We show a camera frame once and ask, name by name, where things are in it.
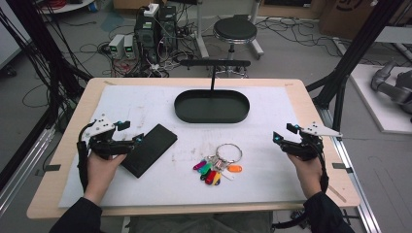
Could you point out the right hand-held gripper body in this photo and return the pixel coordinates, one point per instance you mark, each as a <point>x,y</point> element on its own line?
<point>307,147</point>

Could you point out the black wallet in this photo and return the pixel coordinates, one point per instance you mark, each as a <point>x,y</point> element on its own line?
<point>150,150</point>

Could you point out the black computer tower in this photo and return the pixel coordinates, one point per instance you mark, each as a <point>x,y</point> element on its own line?
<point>167,24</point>
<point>146,39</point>

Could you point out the white floor board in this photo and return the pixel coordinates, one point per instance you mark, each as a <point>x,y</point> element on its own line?
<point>385,119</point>

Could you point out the keyring with coloured tags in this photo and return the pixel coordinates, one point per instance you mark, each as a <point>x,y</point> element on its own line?
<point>217,168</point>

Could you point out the person's lap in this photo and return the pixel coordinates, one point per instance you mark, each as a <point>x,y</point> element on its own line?
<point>200,223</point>

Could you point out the person's right hand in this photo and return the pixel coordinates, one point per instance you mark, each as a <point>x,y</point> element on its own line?
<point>309,176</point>

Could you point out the large cardboard box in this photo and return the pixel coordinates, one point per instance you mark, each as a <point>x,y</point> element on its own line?
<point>353,16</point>

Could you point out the white wall panel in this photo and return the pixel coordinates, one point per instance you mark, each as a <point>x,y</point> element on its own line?
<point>9,35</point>

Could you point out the round white table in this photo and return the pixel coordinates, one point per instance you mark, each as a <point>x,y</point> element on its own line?
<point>69,7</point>

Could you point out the person's left hand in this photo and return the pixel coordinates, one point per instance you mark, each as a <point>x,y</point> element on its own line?
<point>100,174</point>

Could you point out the aluminium rail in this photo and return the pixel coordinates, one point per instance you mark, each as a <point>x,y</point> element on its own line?
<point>22,174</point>
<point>359,181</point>

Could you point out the white desk frame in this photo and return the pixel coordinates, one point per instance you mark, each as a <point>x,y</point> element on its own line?
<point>201,39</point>

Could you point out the black round stool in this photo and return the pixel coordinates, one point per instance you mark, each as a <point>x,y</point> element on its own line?
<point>235,29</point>

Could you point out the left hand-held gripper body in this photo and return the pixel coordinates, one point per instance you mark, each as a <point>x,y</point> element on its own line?
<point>103,144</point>

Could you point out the grey bench power supply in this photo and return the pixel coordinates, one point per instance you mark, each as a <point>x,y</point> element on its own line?
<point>129,47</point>
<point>116,45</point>

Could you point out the white foam mat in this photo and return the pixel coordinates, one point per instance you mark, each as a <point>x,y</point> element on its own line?
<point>200,194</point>

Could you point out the black tape strip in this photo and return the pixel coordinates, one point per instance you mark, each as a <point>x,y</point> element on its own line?
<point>51,168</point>
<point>341,166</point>

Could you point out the black oval tray with hanger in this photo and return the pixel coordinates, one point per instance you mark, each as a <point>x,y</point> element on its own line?
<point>212,106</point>

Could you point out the white power adapter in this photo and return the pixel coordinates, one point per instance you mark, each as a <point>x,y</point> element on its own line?
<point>151,9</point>

